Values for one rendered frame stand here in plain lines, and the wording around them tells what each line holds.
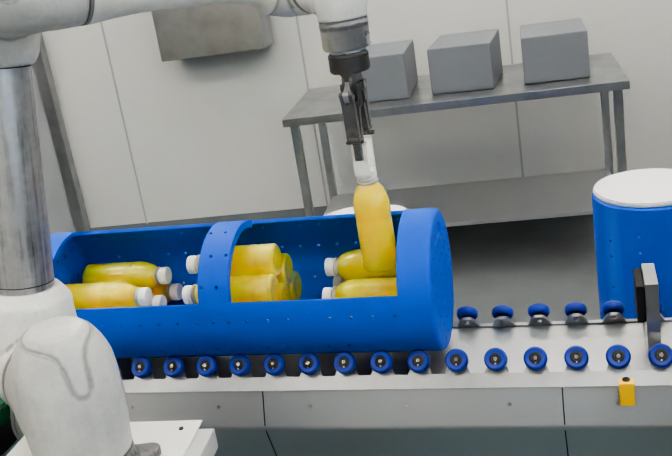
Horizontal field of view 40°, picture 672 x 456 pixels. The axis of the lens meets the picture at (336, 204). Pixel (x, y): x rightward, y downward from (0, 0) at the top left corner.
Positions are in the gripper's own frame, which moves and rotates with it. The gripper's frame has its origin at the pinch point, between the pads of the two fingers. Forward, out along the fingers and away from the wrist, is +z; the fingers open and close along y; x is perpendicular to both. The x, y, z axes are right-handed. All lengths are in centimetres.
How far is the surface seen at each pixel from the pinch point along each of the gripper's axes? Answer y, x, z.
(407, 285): -7.9, -6.8, 23.3
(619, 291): 60, -46, 58
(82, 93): 324, 249, 36
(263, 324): -8.7, 22.8, 29.9
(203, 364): -6, 39, 40
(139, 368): -6, 54, 41
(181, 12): 308, 168, -5
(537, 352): -4.5, -29.1, 39.7
